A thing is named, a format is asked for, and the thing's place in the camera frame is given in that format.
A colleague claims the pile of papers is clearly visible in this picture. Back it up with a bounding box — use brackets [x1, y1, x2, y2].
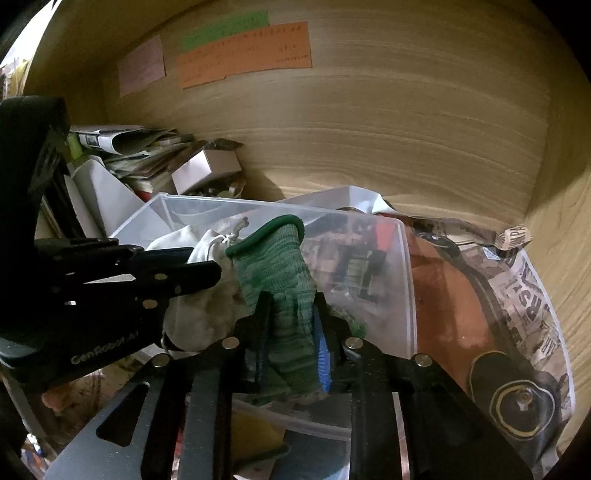
[69, 124, 197, 195]

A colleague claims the orange paper note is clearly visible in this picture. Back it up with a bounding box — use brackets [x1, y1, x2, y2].
[176, 21, 313, 90]

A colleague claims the white cotton glove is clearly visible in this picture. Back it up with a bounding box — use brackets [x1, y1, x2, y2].
[147, 217, 254, 352]

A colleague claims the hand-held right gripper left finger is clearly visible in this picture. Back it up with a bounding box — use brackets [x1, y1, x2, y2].
[44, 292, 274, 480]

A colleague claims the yellow sponge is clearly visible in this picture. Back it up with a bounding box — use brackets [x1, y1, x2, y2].
[231, 405, 291, 463]

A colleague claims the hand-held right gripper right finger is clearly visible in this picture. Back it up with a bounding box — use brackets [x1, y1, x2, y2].
[313, 294, 532, 480]

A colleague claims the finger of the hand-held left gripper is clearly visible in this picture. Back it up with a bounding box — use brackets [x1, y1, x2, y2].
[107, 244, 195, 267]
[135, 261, 222, 309]

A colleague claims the green knit glove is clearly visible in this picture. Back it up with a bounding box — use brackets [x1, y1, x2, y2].
[225, 215, 368, 403]

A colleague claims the green paper note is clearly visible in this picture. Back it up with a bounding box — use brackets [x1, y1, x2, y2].
[181, 10, 269, 52]

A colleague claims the white file holder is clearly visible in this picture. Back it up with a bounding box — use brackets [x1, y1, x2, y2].
[65, 156, 149, 237]

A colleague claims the pink paper note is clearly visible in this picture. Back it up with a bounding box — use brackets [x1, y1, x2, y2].
[118, 35, 166, 97]

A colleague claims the person's left hand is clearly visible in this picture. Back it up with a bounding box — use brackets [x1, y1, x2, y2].
[41, 381, 99, 412]

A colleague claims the small white cardboard box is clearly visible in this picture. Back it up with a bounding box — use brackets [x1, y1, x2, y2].
[172, 148, 243, 195]

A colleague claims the clear plastic storage box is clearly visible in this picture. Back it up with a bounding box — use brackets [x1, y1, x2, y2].
[108, 193, 419, 445]

